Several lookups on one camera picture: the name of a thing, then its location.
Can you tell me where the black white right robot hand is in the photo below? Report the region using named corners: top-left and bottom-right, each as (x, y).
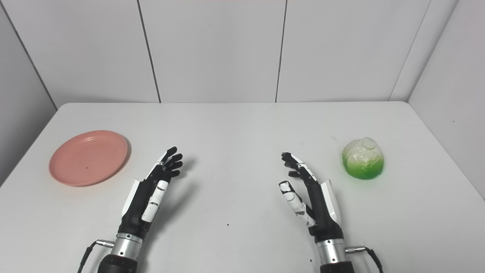
top-left (279, 152), bottom-right (344, 243)

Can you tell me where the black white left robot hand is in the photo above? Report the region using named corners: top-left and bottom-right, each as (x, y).
top-left (118, 146), bottom-right (184, 240)

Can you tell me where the pink round plate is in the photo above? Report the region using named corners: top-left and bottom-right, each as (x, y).
top-left (48, 130), bottom-right (129, 187)

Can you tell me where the green white cabbage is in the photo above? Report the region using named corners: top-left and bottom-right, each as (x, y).
top-left (342, 137), bottom-right (385, 180)

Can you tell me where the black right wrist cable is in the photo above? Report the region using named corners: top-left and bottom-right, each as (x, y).
top-left (345, 246), bottom-right (384, 273)

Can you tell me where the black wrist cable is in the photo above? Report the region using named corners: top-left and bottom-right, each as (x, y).
top-left (345, 246), bottom-right (384, 273)
top-left (78, 239), bottom-right (115, 273)

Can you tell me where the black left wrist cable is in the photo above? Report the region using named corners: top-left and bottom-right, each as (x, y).
top-left (78, 239), bottom-right (115, 273)

